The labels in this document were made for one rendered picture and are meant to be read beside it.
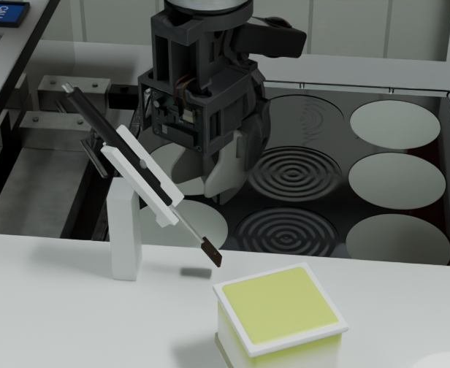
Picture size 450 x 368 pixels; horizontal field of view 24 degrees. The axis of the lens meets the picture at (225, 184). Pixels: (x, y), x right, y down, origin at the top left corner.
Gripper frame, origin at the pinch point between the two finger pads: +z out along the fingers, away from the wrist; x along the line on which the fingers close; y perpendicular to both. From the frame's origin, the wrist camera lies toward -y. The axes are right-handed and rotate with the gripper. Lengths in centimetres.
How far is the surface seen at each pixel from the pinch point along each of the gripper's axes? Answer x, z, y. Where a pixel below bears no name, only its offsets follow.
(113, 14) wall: -144, 84, -141
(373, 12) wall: -80, 80, -179
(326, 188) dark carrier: 2.7, 7.3, -13.9
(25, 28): -38.3, 1.1, -12.7
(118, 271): 0.2, -0.3, 15.0
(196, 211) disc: -5.6, 7.2, -2.9
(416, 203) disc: 11.3, 7.2, -17.0
